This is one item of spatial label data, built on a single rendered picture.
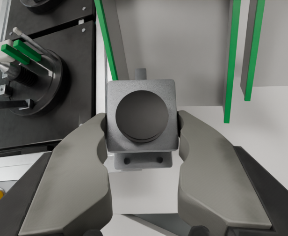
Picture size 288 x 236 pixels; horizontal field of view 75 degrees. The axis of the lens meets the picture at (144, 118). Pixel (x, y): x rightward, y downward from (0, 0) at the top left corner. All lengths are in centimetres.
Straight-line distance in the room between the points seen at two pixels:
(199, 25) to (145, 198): 31
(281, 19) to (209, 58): 8
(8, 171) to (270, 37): 47
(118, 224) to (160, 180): 12
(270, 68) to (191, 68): 9
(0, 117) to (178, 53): 38
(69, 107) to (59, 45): 15
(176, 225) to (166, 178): 92
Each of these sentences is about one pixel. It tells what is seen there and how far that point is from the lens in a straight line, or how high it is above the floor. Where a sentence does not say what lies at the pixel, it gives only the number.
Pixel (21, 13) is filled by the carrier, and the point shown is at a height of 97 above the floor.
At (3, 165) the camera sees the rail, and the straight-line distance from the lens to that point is 47.
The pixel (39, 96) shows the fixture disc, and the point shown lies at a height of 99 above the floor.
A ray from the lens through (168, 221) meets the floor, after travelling 130.
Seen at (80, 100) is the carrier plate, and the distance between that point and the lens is 36.
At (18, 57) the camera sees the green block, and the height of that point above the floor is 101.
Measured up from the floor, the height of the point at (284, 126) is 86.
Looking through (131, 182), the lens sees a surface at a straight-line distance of 41.
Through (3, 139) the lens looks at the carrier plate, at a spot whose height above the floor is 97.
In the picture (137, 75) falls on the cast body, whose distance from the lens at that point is 17.
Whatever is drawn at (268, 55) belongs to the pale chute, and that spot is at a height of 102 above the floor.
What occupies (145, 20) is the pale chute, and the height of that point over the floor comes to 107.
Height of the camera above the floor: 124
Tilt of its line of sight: 67 degrees down
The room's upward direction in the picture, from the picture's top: 49 degrees counter-clockwise
